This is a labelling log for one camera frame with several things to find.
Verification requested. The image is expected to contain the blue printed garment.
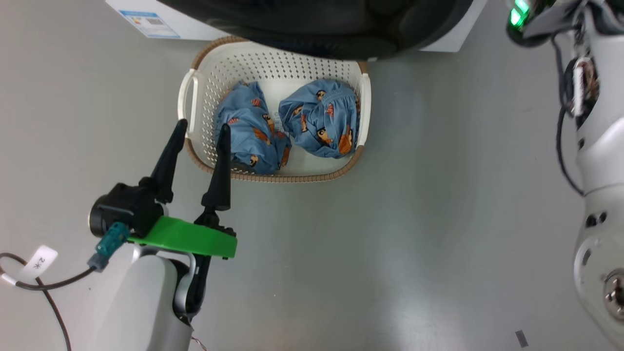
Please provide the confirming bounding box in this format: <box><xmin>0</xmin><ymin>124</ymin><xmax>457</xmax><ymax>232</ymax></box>
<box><xmin>214</xmin><ymin>81</ymin><xmax>292</xmax><ymax>175</ymax></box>
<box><xmin>278</xmin><ymin>79</ymin><xmax>361</xmax><ymax>159</ymax></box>

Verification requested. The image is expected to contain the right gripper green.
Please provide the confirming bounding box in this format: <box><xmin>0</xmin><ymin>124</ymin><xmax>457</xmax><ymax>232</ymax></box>
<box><xmin>506</xmin><ymin>0</ymin><xmax>585</xmax><ymax>48</ymax></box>

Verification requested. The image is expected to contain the blue energy label sticker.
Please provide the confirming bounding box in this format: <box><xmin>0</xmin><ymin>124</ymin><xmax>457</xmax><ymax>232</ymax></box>
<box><xmin>119</xmin><ymin>10</ymin><xmax>180</xmax><ymax>39</ymax></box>

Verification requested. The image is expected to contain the teal left camera connector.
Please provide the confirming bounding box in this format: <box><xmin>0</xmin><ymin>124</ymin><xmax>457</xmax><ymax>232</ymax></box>
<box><xmin>88</xmin><ymin>222</ymin><xmax>131</xmax><ymax>272</ymax></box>

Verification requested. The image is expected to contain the white cable label tag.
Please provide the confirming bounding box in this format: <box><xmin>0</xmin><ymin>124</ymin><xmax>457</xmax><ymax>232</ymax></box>
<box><xmin>17</xmin><ymin>245</ymin><xmax>59</xmax><ymax>284</ymax></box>

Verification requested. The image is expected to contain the black round washing machine door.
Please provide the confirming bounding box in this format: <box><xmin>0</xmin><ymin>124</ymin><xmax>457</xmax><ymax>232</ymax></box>
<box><xmin>156</xmin><ymin>0</ymin><xmax>476</xmax><ymax>62</ymax></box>

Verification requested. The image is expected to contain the black left camera cable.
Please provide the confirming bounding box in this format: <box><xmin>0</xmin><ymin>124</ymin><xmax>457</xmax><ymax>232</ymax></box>
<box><xmin>0</xmin><ymin>253</ymin><xmax>97</xmax><ymax>351</ymax></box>

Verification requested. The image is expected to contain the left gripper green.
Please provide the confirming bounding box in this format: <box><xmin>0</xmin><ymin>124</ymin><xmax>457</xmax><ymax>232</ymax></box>
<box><xmin>128</xmin><ymin>119</ymin><xmax>238</xmax><ymax>315</ymax></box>

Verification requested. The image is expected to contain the cream perforated laundry basket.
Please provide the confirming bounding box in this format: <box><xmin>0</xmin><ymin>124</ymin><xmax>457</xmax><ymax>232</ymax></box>
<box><xmin>177</xmin><ymin>36</ymin><xmax>372</xmax><ymax>184</ymax></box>

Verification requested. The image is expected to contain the white front-load washing machine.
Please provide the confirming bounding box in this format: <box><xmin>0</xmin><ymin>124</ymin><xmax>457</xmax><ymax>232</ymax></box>
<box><xmin>105</xmin><ymin>0</ymin><xmax>488</xmax><ymax>53</ymax></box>

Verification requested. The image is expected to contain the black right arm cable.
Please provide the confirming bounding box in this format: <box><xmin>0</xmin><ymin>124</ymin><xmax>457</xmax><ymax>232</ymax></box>
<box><xmin>551</xmin><ymin>37</ymin><xmax>585</xmax><ymax>197</ymax></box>

